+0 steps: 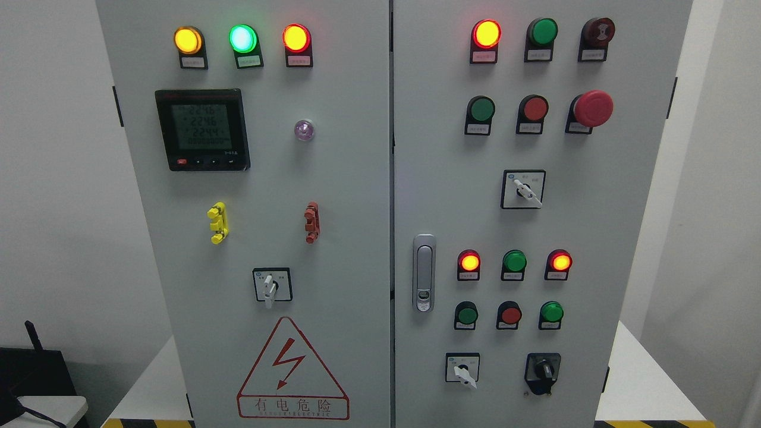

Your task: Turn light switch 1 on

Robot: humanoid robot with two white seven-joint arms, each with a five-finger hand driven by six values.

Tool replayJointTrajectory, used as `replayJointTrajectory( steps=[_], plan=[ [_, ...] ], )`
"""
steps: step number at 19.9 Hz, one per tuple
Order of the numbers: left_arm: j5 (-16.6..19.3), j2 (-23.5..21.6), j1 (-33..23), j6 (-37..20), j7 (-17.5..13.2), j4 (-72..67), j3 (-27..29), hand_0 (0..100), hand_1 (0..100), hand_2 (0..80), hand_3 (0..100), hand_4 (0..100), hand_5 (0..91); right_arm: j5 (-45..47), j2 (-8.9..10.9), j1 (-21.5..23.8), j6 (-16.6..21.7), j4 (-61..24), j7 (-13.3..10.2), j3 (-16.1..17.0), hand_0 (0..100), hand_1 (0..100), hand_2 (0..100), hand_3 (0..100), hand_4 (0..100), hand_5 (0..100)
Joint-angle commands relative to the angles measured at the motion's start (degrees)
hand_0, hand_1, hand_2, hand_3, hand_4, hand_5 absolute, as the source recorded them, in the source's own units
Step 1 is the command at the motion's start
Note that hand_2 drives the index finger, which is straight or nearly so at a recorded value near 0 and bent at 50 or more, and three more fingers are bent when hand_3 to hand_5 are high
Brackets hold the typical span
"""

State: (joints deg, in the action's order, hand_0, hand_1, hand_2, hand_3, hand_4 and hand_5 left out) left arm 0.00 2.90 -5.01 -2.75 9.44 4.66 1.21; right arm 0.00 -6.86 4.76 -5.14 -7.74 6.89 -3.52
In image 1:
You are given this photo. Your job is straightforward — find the white rotary light switch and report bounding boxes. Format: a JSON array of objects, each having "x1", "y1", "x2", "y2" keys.
[{"x1": 252, "y1": 266, "x2": 293, "y2": 309}]

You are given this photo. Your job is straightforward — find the green lit indicator light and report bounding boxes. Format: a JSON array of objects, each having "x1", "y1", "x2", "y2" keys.
[{"x1": 228, "y1": 24, "x2": 263, "y2": 70}]

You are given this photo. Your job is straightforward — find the yellow indicator light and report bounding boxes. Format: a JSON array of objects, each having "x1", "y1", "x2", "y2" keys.
[{"x1": 174, "y1": 26, "x2": 207, "y2": 70}]

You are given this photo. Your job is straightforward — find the red terminal connector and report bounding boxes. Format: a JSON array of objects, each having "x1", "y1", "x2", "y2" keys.
[{"x1": 304, "y1": 201, "x2": 320, "y2": 244}]

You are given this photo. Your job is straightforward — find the red lit indicator lower left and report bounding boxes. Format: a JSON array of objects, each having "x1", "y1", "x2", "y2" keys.
[{"x1": 457, "y1": 249, "x2": 480, "y2": 281}]

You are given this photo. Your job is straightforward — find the small clear light bulb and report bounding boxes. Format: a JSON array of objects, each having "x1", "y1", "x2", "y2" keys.
[{"x1": 294, "y1": 119, "x2": 316, "y2": 141}]

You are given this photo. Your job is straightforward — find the green push button lower left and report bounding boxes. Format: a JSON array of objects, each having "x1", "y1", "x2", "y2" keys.
[{"x1": 454, "y1": 301, "x2": 479, "y2": 331}]

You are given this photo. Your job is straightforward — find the green push button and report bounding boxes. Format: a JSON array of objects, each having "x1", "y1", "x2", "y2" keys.
[
  {"x1": 538, "y1": 301, "x2": 564, "y2": 331},
  {"x1": 454, "y1": 301, "x2": 479, "y2": 331},
  {"x1": 464, "y1": 96, "x2": 496, "y2": 136}
]

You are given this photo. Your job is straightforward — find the green indicator lower middle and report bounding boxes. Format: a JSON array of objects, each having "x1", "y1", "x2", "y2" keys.
[{"x1": 502, "y1": 250, "x2": 527, "y2": 281}]

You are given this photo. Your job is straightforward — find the green push button upper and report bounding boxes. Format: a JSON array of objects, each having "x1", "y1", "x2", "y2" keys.
[{"x1": 464, "y1": 96, "x2": 496, "y2": 136}]

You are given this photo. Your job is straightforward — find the grey left cabinet door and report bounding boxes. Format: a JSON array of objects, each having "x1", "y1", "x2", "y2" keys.
[{"x1": 97, "y1": 1, "x2": 391, "y2": 427}]

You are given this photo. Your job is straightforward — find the grey cabinet door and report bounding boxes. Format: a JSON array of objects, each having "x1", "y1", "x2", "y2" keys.
[
  {"x1": 392, "y1": 1, "x2": 692, "y2": 427},
  {"x1": 97, "y1": 1, "x2": 391, "y2": 427}
]

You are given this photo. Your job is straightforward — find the yellow terminal connector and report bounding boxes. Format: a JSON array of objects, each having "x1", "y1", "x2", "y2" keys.
[{"x1": 207, "y1": 201, "x2": 229, "y2": 246}]

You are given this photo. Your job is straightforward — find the red push button lower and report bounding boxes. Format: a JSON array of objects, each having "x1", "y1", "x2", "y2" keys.
[{"x1": 496, "y1": 301, "x2": 523, "y2": 330}]

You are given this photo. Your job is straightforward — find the red push button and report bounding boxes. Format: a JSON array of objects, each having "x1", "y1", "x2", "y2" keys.
[
  {"x1": 496, "y1": 301, "x2": 523, "y2": 330},
  {"x1": 515, "y1": 94, "x2": 549, "y2": 135}
]

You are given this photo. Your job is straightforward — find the grey right cabinet door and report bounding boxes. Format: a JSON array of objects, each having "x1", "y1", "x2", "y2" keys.
[{"x1": 392, "y1": 1, "x2": 692, "y2": 427}]

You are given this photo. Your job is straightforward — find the red lit indicator lower right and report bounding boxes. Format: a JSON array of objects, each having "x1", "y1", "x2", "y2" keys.
[{"x1": 544, "y1": 249, "x2": 573, "y2": 281}]

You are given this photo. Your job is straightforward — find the red push button upper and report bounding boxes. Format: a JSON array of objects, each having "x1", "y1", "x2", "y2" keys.
[{"x1": 515, "y1": 94, "x2": 549, "y2": 135}]

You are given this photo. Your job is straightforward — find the red electric hazard warning sticker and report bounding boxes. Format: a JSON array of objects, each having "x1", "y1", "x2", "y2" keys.
[{"x1": 237, "y1": 316, "x2": 350, "y2": 421}]

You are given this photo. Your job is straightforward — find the red lit indicator light left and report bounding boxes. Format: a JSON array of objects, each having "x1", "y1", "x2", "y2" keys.
[{"x1": 282, "y1": 23, "x2": 313, "y2": 68}]

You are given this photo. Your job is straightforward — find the black digital power meter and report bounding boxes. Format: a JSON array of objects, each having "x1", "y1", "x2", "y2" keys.
[{"x1": 155, "y1": 89, "x2": 250, "y2": 171}]

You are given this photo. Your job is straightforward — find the green push button lower right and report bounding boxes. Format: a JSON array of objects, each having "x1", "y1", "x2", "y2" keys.
[{"x1": 538, "y1": 301, "x2": 564, "y2": 331}]

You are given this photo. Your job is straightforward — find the red lit indicator top right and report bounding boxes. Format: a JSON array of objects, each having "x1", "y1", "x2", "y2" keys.
[{"x1": 470, "y1": 19, "x2": 502, "y2": 64}]

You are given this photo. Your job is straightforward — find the red emergency stop mushroom button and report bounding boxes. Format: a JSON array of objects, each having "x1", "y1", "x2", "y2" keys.
[{"x1": 565, "y1": 90, "x2": 614, "y2": 135}]

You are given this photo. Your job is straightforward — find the green indicator top right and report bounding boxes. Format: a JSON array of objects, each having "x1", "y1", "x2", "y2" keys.
[{"x1": 524, "y1": 17, "x2": 559, "y2": 62}]

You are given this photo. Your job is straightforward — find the dark red buzzer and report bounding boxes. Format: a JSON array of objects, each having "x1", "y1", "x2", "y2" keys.
[{"x1": 578, "y1": 17, "x2": 616, "y2": 62}]

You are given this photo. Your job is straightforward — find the white table under cabinet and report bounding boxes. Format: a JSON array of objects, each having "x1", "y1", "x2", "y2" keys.
[{"x1": 104, "y1": 323, "x2": 714, "y2": 427}]

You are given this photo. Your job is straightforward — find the black box with antenna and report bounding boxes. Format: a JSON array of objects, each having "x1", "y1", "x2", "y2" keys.
[{"x1": 1, "y1": 320, "x2": 76, "y2": 427}]

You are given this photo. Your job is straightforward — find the silver door handle lock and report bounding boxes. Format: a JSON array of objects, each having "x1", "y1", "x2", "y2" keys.
[{"x1": 411, "y1": 234, "x2": 436, "y2": 313}]

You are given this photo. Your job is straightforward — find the white rotary switch upper right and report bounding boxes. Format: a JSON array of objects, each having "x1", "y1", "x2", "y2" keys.
[{"x1": 501, "y1": 169, "x2": 546, "y2": 209}]

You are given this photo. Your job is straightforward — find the white rotary switch lower right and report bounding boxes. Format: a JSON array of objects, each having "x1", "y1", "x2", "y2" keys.
[{"x1": 445, "y1": 353, "x2": 480, "y2": 390}]

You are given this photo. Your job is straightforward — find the black rotary selector switch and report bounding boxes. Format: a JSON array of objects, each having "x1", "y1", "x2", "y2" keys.
[{"x1": 524, "y1": 353, "x2": 562, "y2": 395}]

